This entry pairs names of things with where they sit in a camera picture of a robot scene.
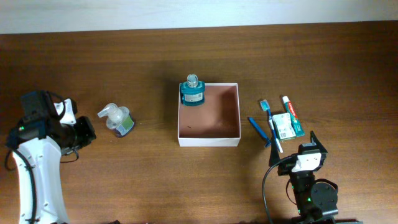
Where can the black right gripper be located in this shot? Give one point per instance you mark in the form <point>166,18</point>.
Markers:
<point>285,166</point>

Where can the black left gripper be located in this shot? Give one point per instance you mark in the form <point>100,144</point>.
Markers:
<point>89,134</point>

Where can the green Colgate toothpaste tube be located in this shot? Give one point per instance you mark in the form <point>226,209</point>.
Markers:
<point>298,129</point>

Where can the green and white soap packet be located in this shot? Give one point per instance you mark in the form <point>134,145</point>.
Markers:
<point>283,126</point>

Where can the clear pump soap bottle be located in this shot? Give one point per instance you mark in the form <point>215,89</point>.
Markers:
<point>119,119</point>

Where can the blue Listerine mouthwash bottle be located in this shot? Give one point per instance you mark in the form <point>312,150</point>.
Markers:
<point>192,92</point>

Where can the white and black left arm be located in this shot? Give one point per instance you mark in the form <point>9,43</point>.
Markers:
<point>48,131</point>

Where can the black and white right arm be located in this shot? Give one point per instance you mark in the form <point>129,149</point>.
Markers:
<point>315,199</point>

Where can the blue disposable razor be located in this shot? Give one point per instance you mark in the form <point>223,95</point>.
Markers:
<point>259,130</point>

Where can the blue and white toothbrush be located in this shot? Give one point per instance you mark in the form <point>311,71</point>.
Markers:
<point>265,107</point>

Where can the white cardboard box, pink inside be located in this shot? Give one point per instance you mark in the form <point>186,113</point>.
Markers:
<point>216,123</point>

